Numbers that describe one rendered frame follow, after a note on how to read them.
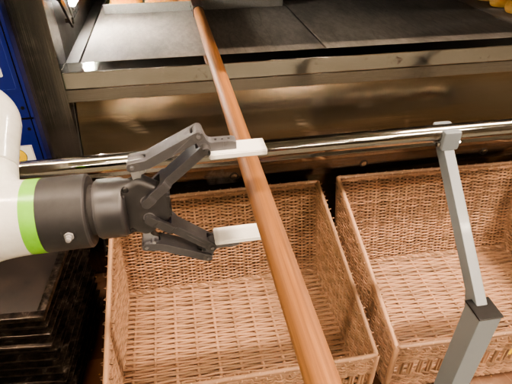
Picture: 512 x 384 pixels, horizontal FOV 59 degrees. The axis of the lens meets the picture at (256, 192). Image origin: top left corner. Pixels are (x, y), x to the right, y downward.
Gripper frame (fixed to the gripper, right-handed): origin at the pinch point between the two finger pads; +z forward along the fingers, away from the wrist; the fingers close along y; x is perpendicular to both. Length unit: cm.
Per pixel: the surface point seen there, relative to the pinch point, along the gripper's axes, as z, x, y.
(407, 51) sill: 47, -52, 1
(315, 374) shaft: -0.3, 27.5, -1.1
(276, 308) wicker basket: 11, -29, 60
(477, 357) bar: 38, 8, 35
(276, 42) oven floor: 18, -64, 1
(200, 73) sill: -3, -52, 3
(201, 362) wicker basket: -10, -17, 60
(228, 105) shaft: -0.2, -23.7, -1.6
